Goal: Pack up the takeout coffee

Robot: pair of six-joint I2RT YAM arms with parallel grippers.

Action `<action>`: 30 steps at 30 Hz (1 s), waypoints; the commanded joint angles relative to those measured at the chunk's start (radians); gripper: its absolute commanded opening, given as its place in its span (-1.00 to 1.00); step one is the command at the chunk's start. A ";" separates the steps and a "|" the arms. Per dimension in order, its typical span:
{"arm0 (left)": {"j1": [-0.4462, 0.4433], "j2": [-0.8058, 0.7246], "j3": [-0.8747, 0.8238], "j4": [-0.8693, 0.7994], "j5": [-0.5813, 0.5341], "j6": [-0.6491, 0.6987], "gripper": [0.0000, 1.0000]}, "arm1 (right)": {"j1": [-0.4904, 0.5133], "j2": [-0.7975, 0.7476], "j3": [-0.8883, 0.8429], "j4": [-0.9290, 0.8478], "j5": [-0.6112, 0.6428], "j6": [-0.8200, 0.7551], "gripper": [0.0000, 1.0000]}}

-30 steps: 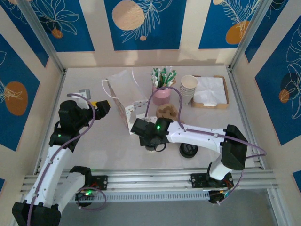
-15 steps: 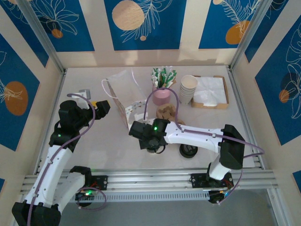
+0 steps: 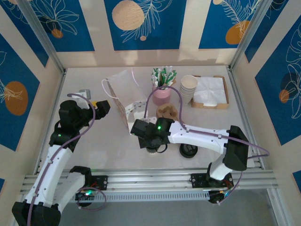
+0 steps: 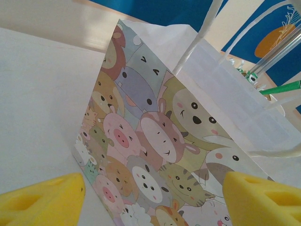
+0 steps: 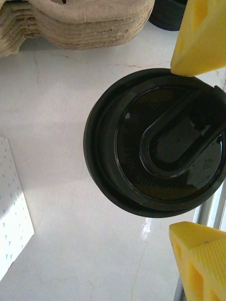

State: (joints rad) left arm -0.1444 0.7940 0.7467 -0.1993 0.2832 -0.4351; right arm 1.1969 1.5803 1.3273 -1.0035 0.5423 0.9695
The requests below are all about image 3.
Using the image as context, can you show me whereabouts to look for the brown cardboard cup carrier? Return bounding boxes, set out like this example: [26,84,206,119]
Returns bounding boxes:
[156,103,181,124]

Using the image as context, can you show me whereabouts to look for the white paper bag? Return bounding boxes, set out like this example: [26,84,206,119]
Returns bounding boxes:
[101,69,151,137]

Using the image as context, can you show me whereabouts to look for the stack of black cup lids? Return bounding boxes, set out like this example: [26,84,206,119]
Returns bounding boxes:
[179,143,198,160]

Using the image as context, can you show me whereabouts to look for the pink sachet holder cup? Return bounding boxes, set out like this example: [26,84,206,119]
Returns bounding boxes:
[151,84,171,106]

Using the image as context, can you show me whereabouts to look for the stack of white paper cups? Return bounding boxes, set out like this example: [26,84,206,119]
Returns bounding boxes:
[180,74,198,105]

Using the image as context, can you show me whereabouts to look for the green white stick sachet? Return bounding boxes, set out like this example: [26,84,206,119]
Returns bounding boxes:
[168,70,177,88]
[151,68,160,89]
[164,66,172,89]

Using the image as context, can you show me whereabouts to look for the brown cardboard napkin tray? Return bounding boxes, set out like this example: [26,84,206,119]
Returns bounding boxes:
[190,74,230,110]

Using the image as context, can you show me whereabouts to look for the white paper napkins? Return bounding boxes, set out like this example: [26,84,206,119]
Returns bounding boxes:
[192,76,228,106]

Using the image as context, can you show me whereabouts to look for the black controller board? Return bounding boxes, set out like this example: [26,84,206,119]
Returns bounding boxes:
[75,190,99,208]
[208,190,232,205]

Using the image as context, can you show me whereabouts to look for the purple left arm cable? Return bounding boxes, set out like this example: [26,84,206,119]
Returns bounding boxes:
[27,93,108,226]

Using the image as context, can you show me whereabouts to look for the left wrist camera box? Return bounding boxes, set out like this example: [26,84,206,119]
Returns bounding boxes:
[74,89,92,109]

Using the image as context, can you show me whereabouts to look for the aluminium table side rail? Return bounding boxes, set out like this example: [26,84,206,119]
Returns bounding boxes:
[34,69,68,175]
[226,66,265,170]

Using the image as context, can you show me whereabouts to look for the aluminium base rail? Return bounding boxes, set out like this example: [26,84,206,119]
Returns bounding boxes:
[20,168,278,195]

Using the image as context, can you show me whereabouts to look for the grey slotted cable duct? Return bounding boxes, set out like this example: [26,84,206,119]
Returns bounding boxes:
[30,190,210,203]

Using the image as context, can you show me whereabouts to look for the aluminium frame post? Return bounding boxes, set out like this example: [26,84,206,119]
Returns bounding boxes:
[17,0,66,73]
[229,0,270,71]

